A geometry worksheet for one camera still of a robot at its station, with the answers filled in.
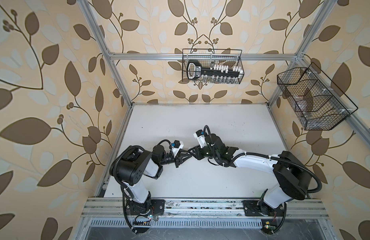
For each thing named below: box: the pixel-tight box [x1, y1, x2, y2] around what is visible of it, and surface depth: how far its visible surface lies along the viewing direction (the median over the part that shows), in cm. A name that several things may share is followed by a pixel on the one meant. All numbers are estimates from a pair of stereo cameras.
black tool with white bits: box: [187, 59, 244, 83], surface depth 86 cm
